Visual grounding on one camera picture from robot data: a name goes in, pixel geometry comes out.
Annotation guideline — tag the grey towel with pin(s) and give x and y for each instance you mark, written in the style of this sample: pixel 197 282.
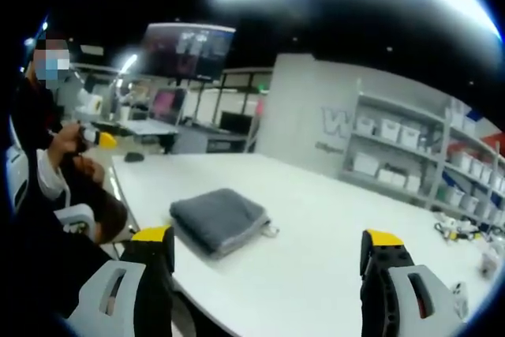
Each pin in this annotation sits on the grey towel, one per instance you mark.
pixel 215 214

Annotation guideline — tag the white plug adapter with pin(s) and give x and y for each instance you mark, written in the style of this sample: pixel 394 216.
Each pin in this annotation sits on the white plug adapter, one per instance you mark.
pixel 461 297

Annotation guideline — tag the small white device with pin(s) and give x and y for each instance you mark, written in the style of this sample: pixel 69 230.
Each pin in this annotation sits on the small white device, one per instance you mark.
pixel 491 262

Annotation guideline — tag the cluster of small white devices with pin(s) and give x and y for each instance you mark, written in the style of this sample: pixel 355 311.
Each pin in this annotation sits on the cluster of small white devices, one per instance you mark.
pixel 457 228

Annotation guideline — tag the white office chair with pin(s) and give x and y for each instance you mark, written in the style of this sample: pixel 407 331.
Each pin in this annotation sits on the white office chair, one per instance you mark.
pixel 77 212

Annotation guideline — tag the small black object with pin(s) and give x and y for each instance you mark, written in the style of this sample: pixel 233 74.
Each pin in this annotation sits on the small black object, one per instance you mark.
pixel 133 157

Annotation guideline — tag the grey metal shelving unit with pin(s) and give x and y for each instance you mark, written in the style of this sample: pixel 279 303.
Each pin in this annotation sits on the grey metal shelving unit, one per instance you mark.
pixel 438 155

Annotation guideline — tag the grey background desk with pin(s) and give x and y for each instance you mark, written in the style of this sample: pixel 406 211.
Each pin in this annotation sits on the grey background desk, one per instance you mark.
pixel 152 128

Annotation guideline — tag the rows of white storage bins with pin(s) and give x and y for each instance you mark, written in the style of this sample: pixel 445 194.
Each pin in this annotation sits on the rows of white storage bins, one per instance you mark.
pixel 394 132

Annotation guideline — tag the pink-lit monitor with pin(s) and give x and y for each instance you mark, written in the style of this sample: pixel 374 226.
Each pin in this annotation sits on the pink-lit monitor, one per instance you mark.
pixel 167 106

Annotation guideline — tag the black monitor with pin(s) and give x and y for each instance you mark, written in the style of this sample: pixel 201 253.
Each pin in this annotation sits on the black monitor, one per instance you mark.
pixel 235 122

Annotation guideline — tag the white lamp bar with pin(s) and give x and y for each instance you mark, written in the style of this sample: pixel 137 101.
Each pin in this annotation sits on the white lamp bar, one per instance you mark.
pixel 128 64

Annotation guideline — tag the hanging dark display screen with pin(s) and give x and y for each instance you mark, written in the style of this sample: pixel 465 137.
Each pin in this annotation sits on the hanging dark display screen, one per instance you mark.
pixel 189 51

